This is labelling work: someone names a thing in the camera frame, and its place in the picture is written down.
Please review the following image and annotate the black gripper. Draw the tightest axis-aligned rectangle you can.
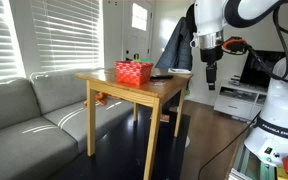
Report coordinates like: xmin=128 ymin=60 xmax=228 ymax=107
xmin=199 ymin=47 xmax=224 ymax=91

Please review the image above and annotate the black remote control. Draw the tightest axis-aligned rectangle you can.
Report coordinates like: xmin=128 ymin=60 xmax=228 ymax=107
xmin=149 ymin=74 xmax=175 ymax=81

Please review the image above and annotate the white low cabinet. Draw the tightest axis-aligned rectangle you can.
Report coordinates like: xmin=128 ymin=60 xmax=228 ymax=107
xmin=213 ymin=81 xmax=270 ymax=122

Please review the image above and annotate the white paper booklet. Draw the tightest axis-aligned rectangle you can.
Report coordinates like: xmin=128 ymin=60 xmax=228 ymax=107
xmin=167 ymin=67 xmax=192 ymax=75

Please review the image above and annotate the black flat screen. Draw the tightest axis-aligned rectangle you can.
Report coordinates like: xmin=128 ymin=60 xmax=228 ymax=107
xmin=239 ymin=49 xmax=288 ymax=90

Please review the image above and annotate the dark hanging jacket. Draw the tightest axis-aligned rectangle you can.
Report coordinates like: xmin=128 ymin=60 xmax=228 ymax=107
xmin=154 ymin=16 xmax=194 ymax=72

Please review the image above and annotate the small orange floor object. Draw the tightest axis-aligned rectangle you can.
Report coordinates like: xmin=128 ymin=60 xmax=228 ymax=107
xmin=159 ymin=113 xmax=171 ymax=123

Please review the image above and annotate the red woven basket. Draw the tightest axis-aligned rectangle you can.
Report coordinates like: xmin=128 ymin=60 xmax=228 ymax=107
xmin=114 ymin=60 xmax=154 ymax=87

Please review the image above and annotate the light wooden table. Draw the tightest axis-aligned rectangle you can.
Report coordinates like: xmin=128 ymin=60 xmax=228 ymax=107
xmin=74 ymin=68 xmax=194 ymax=180

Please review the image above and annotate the white door with window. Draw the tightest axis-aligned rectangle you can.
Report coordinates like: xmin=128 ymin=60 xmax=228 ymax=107
xmin=121 ymin=0 xmax=154 ymax=63

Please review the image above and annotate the orange toy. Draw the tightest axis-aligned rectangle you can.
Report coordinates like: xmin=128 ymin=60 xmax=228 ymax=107
xmin=83 ymin=92 xmax=109 ymax=107

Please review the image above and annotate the black floor rug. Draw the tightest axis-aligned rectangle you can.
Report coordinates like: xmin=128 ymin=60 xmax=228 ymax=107
xmin=49 ymin=106 xmax=192 ymax=180

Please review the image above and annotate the wide white window blind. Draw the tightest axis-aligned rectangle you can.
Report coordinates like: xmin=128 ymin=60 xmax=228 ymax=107
xmin=30 ymin=0 xmax=104 ymax=73

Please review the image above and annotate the grey fabric sofa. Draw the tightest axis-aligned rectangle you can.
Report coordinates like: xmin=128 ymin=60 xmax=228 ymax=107
xmin=0 ymin=69 xmax=136 ymax=180

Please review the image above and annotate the orange cable loop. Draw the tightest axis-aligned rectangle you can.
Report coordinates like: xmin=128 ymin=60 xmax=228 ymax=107
xmin=221 ymin=37 xmax=249 ymax=56

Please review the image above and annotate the thin black floor cable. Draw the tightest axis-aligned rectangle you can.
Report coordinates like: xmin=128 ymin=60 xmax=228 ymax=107
xmin=197 ymin=111 xmax=262 ymax=180

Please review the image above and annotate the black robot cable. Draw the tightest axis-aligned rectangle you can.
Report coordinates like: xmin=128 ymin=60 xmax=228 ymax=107
xmin=246 ymin=5 xmax=288 ymax=86

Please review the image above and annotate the aluminium robot stand frame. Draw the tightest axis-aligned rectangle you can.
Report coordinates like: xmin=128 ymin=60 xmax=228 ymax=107
xmin=228 ymin=146 xmax=279 ymax=180

